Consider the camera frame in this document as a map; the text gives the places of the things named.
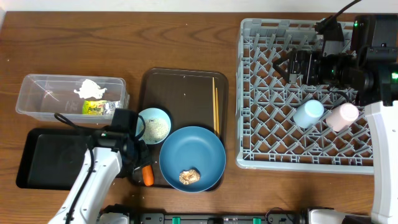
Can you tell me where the light blue cup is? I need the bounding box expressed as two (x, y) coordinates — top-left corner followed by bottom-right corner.
(293, 100), (324, 129)

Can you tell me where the large blue plate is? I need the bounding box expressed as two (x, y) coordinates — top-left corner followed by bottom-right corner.
(159, 126), (226, 193)

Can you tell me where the orange carrot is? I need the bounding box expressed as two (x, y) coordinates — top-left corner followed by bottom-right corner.
(142, 165), (154, 186)

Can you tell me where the pink cup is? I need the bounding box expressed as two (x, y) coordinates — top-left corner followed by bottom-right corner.
(326, 103), (359, 132)

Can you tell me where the brown serving tray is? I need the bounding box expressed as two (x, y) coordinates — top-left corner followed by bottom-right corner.
(139, 68), (228, 192)

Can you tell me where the wooden chopstick left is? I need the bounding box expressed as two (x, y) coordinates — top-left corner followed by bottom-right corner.
(212, 77), (217, 135)

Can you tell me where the wooden chopstick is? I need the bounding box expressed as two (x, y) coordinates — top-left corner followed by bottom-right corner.
(215, 88), (220, 138)
(212, 77), (217, 135)

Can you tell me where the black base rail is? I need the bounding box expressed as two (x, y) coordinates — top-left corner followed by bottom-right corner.
(96, 204), (308, 224)

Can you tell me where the grey dishwasher rack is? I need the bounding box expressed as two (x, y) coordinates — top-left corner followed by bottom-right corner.
(235, 19), (374, 175)

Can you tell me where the white tissue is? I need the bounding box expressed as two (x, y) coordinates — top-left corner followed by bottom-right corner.
(73, 79), (107, 100)

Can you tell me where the white rice pile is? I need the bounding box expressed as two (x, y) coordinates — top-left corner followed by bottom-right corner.
(142, 118), (169, 144)

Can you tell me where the black plastic tray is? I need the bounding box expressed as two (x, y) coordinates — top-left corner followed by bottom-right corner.
(16, 128), (90, 190)

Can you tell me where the clear plastic bin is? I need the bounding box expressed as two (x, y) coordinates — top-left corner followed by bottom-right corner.
(16, 74), (129, 124)

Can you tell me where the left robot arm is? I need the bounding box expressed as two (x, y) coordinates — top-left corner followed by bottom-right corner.
(49, 131), (152, 223)

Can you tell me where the wooden chopstick right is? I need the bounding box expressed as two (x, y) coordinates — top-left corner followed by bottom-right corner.
(215, 88), (220, 138)

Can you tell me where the yellow green snack wrapper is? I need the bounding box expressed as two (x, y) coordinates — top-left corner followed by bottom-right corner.
(82, 100), (121, 116)

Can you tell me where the light blue bowl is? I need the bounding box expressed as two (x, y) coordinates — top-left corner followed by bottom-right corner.
(136, 108), (171, 144)

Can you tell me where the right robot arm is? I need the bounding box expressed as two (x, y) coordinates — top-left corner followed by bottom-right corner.
(273, 14), (397, 223)

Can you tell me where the brown food scrap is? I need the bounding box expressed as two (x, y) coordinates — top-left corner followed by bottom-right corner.
(179, 169), (201, 185)

